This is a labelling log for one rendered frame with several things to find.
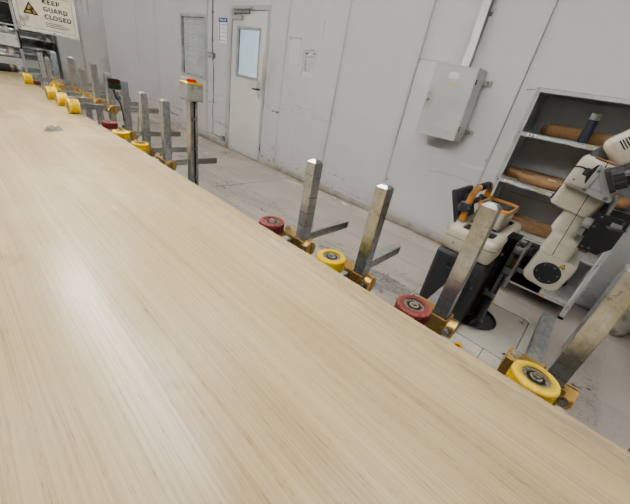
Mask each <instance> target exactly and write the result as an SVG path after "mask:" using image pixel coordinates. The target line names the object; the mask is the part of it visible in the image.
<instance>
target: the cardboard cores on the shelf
mask: <svg viewBox="0 0 630 504"><path fill-rule="evenodd" d="M582 130H583V129H577V128H572V127H567V126H561V125H556V124H550V125H543V126H542V128H541V130H540V133H539V134H543V135H547V136H552V137H557V138H562V139H567V140H572V141H577V139H578V137H579V135H580V133H581V132H582ZM614 136H615V135H610V134H604V133H599V132H593V133H592V135H591V137H590V139H589V140H588V142H587V144H591V145H596V146H601V147H603V145H604V143H605V141H607V140H608V139H610V138H612V137H614ZM506 176H508V177H512V178H515V179H517V181H519V182H523V183H526V184H530V185H533V186H536V187H540V188H543V189H546V190H550V191H553V192H555V191H556V190H557V189H558V187H559V186H560V184H561V183H562V182H563V181H564V179H562V178H558V177H554V176H551V175H547V174H543V173H540V172H536V171H532V170H529V169H523V168H519V167H515V166H513V167H510V168H509V169H508V171H507V173H506ZM614 195H618V203H617V205H616V206H615V208H618V209H622V210H625V209H626V208H627V206H628V205H629V203H630V199H628V198H624V197H625V196H624V195H621V194H617V193H615V194H614ZM614 195H613V196H612V198H613V197H614ZM511 220H513V221H515V222H518V223H520V224H521V229H520V230H523V231H525V232H528V233H531V234H534V235H536V236H539V237H542V238H545V239H546V238H547V237H548V236H549V235H550V234H551V232H552V228H551V225H548V224H545V223H542V222H540V221H537V220H534V219H531V218H528V217H525V216H522V215H520V214H517V213H515V214H514V215H513V217H512V219H511Z"/></svg>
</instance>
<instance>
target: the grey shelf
mask: <svg viewBox="0 0 630 504"><path fill-rule="evenodd" d="M549 98H550V99H549ZM548 99H549V101H548ZM547 102H548V103H547ZM546 104H547V105H546ZM545 106H546V107H545ZM544 108H545V109H544ZM543 110H544V111H543ZM542 112H543V113H542ZM592 113H596V114H602V117H601V118H600V120H599V123H598V125H597V126H596V128H595V130H594V132H599V133H604V134H610V135H615V136H616V135H618V134H620V133H622V132H624V131H626V130H629V129H630V99H626V98H619V97H611V96H604V95H596V94H589V93H581V92H574V91H566V90H558V89H551V88H543V87H537V88H536V90H535V92H534V95H533V97H532V99H531V101H530V103H529V106H528V108H527V110H526V112H525V114H524V117H523V119H522V121H521V123H520V125H519V127H518V130H517V131H516V134H515V136H514V138H513V141H512V143H511V145H510V147H509V149H508V152H507V154H506V156H505V158H504V160H503V163H502V165H501V167H500V169H499V171H498V173H497V176H496V177H495V180H494V182H493V190H492V193H491V194H492V195H494V198H498V199H501V197H502V199H501V200H504V201H507V202H510V203H513V204H516V205H518V206H519V209H518V210H517V211H516V213H517V214H520V215H522V216H525V217H528V218H531V219H534V220H537V221H540V222H542V223H545V224H548V225H552V224H553V223H554V222H555V220H556V219H557V218H558V217H559V216H560V214H561V213H562V212H563V211H564V209H562V208H560V207H558V206H556V205H554V204H553V203H552V202H551V199H550V196H551V195H552V194H553V193H554V192H553V191H550V190H546V189H543V188H540V187H536V186H533V185H530V184H526V183H523V182H519V181H517V179H515V178H512V177H508V176H506V173H507V171H508V169H509V168H510V167H513V166H515V167H516V166H517V167H519V168H523V169H529V170H532V171H536V172H540V173H543V174H547V175H551V176H554V177H558V178H562V179H565V178H566V177H567V176H568V174H569V173H570V172H571V170H572V169H573V167H574V165H576V163H578V162H579V161H580V160H581V158H582V157H583V156H585V155H588V154H591V153H592V151H593V150H595V149H597V148H599V147H601V146H596V145H591V144H585V143H580V142H576V141H572V140H567V139H562V138H557V137H552V136H547V135H543V134H539V133H540V130H541V128H542V126H543V125H550V124H556V125H561V126H567V127H572V128H577V129H583V128H584V126H585V124H586V123H587V121H588V119H589V118H590V116H591V115H592ZM541 114H542V115H541ZM540 116H541V118H540ZM539 118H540V120H539ZM538 120H539V122H538ZM537 122H538V124H537ZM536 124H537V126H536ZM535 127H536V128H535ZM534 129H535V130H534ZM533 131H534V132H533ZM530 137H531V138H530ZM529 139H530V140H529ZM528 141H529V142H528ZM527 143H528V145H527ZM526 145H527V147H526ZM525 147H526V149H525ZM524 149H525V151H524ZM523 151H524V153H523ZM522 154H523V155H522ZM521 156H522V157H521ZM520 158H521V159H520ZM519 160H520V161H519ZM518 162H519V163H518ZM517 164H518V165H517ZM507 185H508V186H507ZM506 187H507V188H506ZM505 189H506V190H505ZM504 191H505V192H504ZM503 193H504V194H503ZM616 193H617V194H621V195H624V196H625V197H624V198H628V199H630V186H628V188H624V189H620V190H618V191H617V192H616ZM502 195H503V196H502ZM624 211H627V212H629V213H630V203H629V205H628V206H627V208H626V209H625V210H624ZM519 234H521V235H524V237H523V238H522V239H526V240H528V241H532V242H533V243H536V244H539V245H542V244H543V242H544V241H545V240H546V239H545V238H542V237H539V236H536V235H534V234H531V233H528V232H525V231H523V230H520V231H519ZM623 234H624V233H623ZM623 234H622V236H623ZM622 236H621V237H622ZM621 237H620V239H621ZM620 239H619V240H620ZM619 240H618V241H619ZM618 241H617V243H618ZM617 243H616V244H617ZM616 244H615V246H616ZM615 246H614V247H615ZM614 247H613V248H614ZM613 248H612V250H613ZM612 250H609V251H606V252H603V253H600V254H597V255H595V254H592V253H590V252H587V253H584V252H581V251H578V250H577V251H576V252H575V253H577V254H579V255H580V261H579V264H578V267H577V270H576V271H575V272H574V274H573V275H572V276H571V277H570V279H569V281H568V284H566V285H565V286H563V287H560V288H559V289H557V290H555V291H547V290H544V289H543V288H541V290H540V291H539V293H536V292H534V291H531V290H529V289H527V288H525V287H523V286H521V285H519V284H517V283H514V282H512V281H510V283H513V284H515V285H517V286H519V287H521V288H523V289H526V290H528V291H530V292H532V293H534V294H536V295H539V296H541V297H543V298H545V299H547V300H550V301H552V302H554V303H556V304H558V305H560V306H563V307H564V308H563V309H562V311H561V312H560V314H558V316H557V318H559V319H561V320H563V319H564V316H565V315H566V313H567V312H568V311H569V309H570V308H571V306H572V305H573V304H574V302H575V301H576V300H577V298H578V297H579V295H580V294H581V293H582V291H583V290H584V288H585V287H586V286H587V284H588V283H589V282H590V280H591V279H592V277H593V276H594V275H595V273H596V272H597V270H598V269H599V268H600V267H601V265H602V264H603V262H604V261H605V259H606V258H607V257H608V255H609V254H610V252H611V251H612ZM585 264H586V265H585ZM584 266H585V267H584ZM583 267H584V268H583ZM582 268H583V270H582ZM581 270H582V271H581ZM580 271H581V273H580ZM579 273H580V274H579ZM578 274H579V276H578ZM577 276H578V277H577ZM576 277H577V278H576ZM575 279H576V280H575ZM574 280H575V281H574ZM573 281H574V283H573ZM572 283H573V284H572ZM571 284H572V286H571Z"/></svg>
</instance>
